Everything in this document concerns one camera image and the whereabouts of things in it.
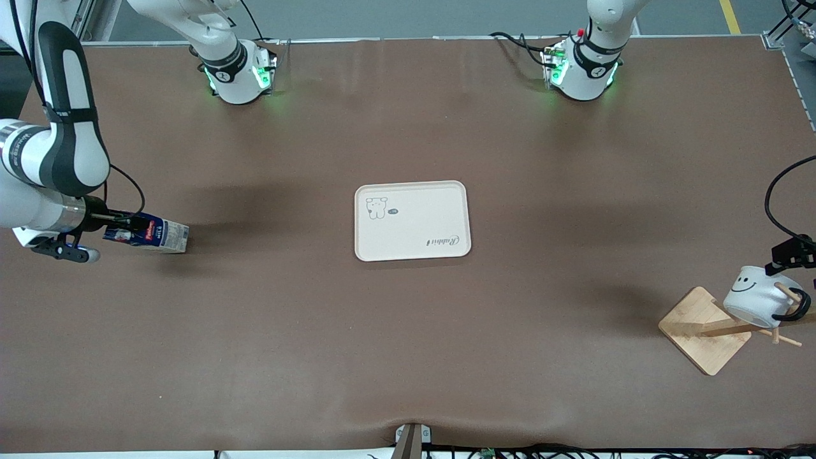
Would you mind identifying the blue milk carton green cap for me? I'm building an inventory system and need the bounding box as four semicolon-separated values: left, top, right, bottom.
103;213;191;255

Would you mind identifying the white smiley cup black handle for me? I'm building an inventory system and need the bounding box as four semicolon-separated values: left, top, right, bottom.
723;265;812;330

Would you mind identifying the wooden mug rack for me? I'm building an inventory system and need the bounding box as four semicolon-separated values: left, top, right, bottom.
658;280;816;377

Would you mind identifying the cream plastic tray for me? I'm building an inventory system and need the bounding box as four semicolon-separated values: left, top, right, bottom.
354;180;472;263

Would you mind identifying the metal table clamp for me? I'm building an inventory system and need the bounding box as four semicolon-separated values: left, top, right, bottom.
394;423;433;459

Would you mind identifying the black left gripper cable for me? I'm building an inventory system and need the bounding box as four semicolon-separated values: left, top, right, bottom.
764;155;816;244

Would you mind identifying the grey table side rail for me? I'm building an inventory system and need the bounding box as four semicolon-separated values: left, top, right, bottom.
780;37;816;136

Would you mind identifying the aluminium frame post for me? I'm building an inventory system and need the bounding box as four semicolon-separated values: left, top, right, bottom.
69;0;123;45
761;0;816;52

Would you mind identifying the black right arm base cable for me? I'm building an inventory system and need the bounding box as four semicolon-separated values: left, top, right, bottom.
237;0;267;43

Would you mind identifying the black arm base cable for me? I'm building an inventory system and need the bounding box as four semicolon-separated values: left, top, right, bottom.
489;31;557;66
237;0;267;43

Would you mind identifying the black left arm base cable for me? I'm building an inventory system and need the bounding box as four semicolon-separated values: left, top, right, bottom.
489;31;557;66

